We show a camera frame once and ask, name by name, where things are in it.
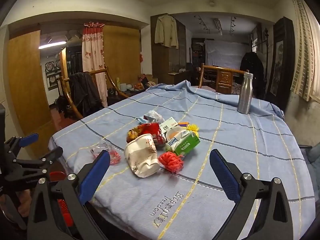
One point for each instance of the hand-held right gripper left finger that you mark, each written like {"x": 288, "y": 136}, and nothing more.
{"x": 95, "y": 177}

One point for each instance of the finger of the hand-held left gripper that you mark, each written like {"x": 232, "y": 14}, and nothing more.
{"x": 47, "y": 156}
{"x": 28, "y": 140}

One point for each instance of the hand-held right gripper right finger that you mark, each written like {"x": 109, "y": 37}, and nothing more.
{"x": 225, "y": 177}

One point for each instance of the clear wrapper with red print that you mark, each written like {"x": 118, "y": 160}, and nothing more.
{"x": 113, "y": 156}

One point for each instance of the green cardboard box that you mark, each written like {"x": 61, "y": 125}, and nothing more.
{"x": 187, "y": 145}

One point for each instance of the white paper cup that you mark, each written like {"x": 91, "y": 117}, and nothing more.
{"x": 141, "y": 155}

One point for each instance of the orange and purple box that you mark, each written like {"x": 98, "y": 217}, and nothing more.
{"x": 183, "y": 124}

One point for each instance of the red snack packet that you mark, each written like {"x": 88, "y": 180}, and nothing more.
{"x": 152, "y": 130}

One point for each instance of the white labelled carton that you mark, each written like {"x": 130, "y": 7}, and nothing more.
{"x": 168, "y": 124}

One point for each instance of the white plastic bag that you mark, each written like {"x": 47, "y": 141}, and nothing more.
{"x": 156, "y": 116}

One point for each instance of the person's left hand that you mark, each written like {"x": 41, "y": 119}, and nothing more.
{"x": 25, "y": 205}

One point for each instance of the blue checked tablecloth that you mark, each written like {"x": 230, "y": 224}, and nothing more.
{"x": 225, "y": 130}

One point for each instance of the wooden door panel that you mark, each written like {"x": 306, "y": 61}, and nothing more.
{"x": 122, "y": 55}
{"x": 25, "y": 85}

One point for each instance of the curved wooden armchair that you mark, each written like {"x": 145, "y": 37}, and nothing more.
{"x": 63, "y": 90}

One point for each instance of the metal water bottle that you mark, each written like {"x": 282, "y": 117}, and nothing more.
{"x": 244, "y": 97}

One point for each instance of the grey blue garment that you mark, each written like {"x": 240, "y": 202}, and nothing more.
{"x": 312, "y": 160}

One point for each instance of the yellow spray can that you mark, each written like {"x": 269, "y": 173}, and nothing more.
{"x": 118, "y": 83}

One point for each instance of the fluorescent tube light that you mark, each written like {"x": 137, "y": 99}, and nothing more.
{"x": 51, "y": 45}

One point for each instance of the carved wooden chair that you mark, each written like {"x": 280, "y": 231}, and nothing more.
{"x": 222, "y": 78}

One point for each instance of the pink floral curtain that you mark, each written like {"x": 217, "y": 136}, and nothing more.
{"x": 92, "y": 55}

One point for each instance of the black hanging coat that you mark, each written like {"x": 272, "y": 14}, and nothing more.
{"x": 252, "y": 70}

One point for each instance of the white hanging sheet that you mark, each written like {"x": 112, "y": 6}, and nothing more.
{"x": 225, "y": 52}

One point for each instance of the dark framed painting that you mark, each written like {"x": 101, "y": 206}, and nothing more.
{"x": 277, "y": 62}

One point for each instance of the dark wooden wardrobe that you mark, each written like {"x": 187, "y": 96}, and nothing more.
{"x": 162, "y": 62}

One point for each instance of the striped window curtain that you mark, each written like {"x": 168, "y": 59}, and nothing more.
{"x": 303, "y": 55}

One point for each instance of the beige hanging jacket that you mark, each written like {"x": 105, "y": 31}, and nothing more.
{"x": 166, "y": 31}

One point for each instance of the decorative wall plates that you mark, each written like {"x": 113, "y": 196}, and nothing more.
{"x": 51, "y": 75}

